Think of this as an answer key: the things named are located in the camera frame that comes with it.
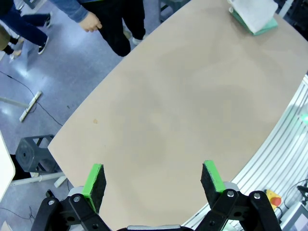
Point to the grey plastic step stool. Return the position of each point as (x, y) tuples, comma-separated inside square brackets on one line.
[(31, 154)]

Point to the grey metal frame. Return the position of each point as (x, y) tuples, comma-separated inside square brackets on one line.
[(166, 7)]

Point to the white side table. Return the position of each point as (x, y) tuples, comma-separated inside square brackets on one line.
[(286, 7)]

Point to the yellow red emergency stop button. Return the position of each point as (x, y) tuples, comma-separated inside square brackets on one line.
[(273, 198)]

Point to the person in blue jeans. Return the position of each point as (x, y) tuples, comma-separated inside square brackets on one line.
[(21, 25)]

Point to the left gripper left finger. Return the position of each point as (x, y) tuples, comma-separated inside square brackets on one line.
[(92, 184)]

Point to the grey monitor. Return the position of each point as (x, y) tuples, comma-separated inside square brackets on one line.
[(298, 219)]

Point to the white terry towel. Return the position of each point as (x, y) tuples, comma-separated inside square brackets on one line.
[(255, 12)]

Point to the person in khaki trousers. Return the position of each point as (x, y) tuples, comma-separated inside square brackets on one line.
[(4, 39)]

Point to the person's right hand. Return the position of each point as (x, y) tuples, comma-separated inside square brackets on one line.
[(91, 22)]

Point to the white desk floor foot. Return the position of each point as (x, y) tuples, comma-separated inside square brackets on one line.
[(31, 106)]

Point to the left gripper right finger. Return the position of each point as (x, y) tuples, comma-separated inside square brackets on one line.
[(214, 178)]

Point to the person's right forearm denim sleeve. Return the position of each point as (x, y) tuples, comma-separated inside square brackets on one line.
[(72, 9)]

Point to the green terry towel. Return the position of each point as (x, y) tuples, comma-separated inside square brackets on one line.
[(270, 25)]

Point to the person in denim jacket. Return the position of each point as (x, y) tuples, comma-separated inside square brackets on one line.
[(120, 29)]

